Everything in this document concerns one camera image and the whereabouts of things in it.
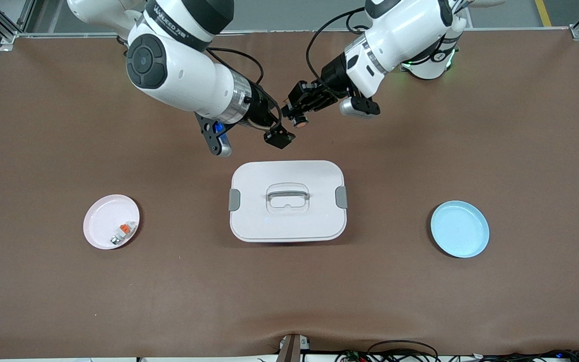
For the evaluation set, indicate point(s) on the small orange white connector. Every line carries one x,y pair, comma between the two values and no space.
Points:
124,230

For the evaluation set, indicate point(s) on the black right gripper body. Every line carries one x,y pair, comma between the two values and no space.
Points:
260,107

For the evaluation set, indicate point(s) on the brown table mat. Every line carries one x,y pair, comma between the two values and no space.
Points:
289,291

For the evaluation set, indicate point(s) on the pink round plate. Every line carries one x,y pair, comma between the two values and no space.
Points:
101,226

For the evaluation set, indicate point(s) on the yellow floor tape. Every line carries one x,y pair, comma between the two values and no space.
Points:
543,12

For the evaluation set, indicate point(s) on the light blue round plate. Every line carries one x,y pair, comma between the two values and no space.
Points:
460,229

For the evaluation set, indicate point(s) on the orange push-button switch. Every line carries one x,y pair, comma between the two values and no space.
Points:
300,121

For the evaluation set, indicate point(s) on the aluminium table edge rail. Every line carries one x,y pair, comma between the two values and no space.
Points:
294,31

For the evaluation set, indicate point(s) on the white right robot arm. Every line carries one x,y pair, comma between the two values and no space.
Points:
179,75

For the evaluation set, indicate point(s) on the white lidded storage box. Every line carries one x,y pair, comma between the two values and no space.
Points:
289,221

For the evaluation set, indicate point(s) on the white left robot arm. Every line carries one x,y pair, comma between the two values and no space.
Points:
405,30

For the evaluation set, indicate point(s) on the grey metal table bracket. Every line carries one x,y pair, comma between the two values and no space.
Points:
289,349

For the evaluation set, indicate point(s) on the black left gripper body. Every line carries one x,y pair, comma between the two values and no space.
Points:
333,72

